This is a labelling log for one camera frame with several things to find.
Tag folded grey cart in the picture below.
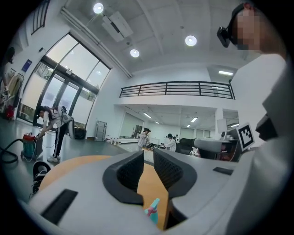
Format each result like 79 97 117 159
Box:
95 120 108 142

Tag clothes rack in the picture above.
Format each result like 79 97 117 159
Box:
0 68 24 120

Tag person's head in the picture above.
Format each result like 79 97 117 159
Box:
231 1 288 56

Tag black vacuum hose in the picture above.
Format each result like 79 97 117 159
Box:
0 138 19 164

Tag person's torso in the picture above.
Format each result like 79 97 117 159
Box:
224 52 294 235

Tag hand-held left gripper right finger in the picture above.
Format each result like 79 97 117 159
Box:
153 148 242 235

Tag glass entrance doors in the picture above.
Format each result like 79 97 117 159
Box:
19 33 112 129

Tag black balcony railing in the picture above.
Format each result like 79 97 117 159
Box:
119 80 236 100

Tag ceiling air conditioner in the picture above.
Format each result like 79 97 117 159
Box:
100 11 134 43

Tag red and green vacuum cleaner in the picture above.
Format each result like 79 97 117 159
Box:
20 132 44 162

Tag blue wall sign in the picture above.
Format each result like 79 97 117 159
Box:
21 59 33 73

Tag red bag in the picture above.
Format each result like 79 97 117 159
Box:
4 104 15 121

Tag chest-mounted screen device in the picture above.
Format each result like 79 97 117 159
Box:
255 113 279 142

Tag black head-worn camera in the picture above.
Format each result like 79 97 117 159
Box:
216 2 244 48

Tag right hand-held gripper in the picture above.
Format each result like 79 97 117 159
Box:
193 122 256 162

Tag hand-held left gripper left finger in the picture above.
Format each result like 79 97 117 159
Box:
28 150 162 235

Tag teal and pink spray bottle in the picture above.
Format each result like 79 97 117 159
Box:
144 198 161 225

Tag black office chair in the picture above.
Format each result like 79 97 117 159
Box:
175 138 196 157

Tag round wooden table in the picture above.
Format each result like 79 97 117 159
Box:
37 155 171 231

